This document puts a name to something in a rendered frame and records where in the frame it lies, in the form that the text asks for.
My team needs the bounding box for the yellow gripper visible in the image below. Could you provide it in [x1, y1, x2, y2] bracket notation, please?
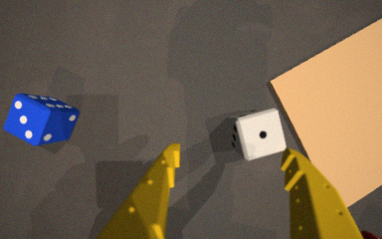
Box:
[96, 143, 363, 239]

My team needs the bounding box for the peach flat mat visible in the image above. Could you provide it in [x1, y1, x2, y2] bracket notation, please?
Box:
[268, 18, 382, 207]

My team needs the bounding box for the blue die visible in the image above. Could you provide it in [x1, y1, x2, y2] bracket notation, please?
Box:
[3, 94, 80, 146]

